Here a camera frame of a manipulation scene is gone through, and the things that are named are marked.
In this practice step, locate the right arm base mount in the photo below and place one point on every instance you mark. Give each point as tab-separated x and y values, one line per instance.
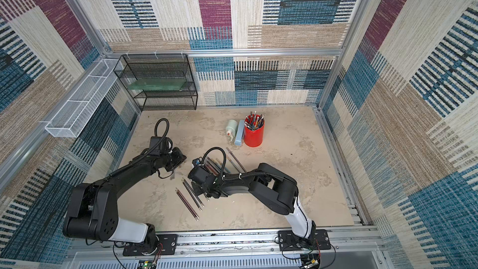
288	241

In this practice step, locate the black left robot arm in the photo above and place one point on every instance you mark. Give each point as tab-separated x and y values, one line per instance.
92	212

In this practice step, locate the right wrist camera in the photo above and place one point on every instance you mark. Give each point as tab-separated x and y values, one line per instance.
197	163

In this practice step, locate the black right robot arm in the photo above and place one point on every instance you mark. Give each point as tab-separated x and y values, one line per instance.
276	190

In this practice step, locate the white wire mesh basket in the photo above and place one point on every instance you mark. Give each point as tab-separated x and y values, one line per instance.
78	110

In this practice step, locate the navy striped pencil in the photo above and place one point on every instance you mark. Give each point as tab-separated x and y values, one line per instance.
198	202

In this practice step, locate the pencils in red cup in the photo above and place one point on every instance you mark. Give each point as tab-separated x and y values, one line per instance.
254	121

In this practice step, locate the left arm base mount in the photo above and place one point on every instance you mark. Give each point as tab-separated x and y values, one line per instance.
162	244

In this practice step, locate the green board on shelf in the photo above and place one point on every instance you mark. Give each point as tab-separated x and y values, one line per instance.
157	84

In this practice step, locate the black white striped pencil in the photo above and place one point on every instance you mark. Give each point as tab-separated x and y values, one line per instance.
192	198

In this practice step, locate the light blue eraser box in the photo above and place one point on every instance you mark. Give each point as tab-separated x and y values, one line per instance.
240	133

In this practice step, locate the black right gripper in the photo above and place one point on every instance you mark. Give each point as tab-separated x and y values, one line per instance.
198	174

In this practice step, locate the red pencil cup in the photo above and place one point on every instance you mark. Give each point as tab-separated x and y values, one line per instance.
253	138

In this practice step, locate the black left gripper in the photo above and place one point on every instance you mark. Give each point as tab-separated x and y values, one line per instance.
180	158

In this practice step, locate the black wire mesh shelf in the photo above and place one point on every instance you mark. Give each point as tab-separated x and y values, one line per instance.
132	67

